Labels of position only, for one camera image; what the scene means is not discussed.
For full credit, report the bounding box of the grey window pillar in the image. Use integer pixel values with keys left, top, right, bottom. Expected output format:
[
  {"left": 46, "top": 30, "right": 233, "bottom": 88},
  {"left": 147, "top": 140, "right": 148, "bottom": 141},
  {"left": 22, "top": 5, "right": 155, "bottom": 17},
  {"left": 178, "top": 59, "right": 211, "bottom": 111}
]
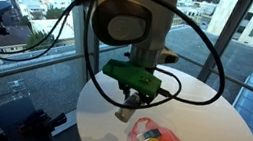
[{"left": 63, "top": 5, "right": 108, "bottom": 81}]

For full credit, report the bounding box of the black clamp with orange part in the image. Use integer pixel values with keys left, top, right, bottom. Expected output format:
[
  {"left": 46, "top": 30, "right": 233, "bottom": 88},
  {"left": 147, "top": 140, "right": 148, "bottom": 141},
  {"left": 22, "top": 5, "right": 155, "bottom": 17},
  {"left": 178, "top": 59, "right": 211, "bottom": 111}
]
[{"left": 4, "top": 104, "right": 69, "bottom": 141}]

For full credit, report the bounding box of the blue and white tube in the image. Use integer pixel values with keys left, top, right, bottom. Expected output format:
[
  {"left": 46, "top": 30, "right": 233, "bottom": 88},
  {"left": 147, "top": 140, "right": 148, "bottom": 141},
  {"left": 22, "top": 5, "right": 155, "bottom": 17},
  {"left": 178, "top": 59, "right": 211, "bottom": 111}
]
[{"left": 135, "top": 126, "right": 163, "bottom": 141}]

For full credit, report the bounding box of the dark window mullion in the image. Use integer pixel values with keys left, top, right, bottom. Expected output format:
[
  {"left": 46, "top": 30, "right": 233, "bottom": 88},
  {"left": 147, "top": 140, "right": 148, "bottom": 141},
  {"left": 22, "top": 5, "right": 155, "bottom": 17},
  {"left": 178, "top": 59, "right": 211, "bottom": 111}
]
[{"left": 196, "top": 0, "right": 253, "bottom": 89}]

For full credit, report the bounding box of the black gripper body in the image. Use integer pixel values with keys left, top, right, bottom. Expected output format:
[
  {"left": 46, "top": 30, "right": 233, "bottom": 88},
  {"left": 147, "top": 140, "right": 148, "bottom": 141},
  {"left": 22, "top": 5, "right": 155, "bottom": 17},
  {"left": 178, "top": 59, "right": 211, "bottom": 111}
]
[{"left": 116, "top": 80, "right": 157, "bottom": 103}]

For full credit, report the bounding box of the blue machine housing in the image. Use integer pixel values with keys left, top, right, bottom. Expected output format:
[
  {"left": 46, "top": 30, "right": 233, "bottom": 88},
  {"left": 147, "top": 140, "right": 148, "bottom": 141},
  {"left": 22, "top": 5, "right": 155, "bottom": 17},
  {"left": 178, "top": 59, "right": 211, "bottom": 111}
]
[{"left": 0, "top": 93, "right": 39, "bottom": 141}]

